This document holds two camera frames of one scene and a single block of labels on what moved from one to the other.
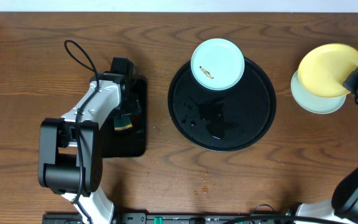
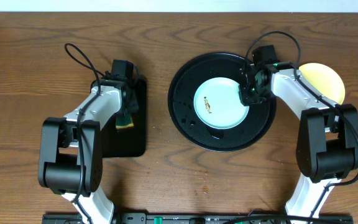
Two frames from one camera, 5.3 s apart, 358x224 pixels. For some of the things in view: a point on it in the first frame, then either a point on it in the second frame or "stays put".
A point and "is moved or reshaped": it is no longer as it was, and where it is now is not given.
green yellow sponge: x=122 y=122 stays put
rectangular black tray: x=127 y=143 stays put
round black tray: x=223 y=121 stays put
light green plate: x=217 y=64 -> x=217 y=103
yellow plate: x=324 y=69 is moved or reshaped
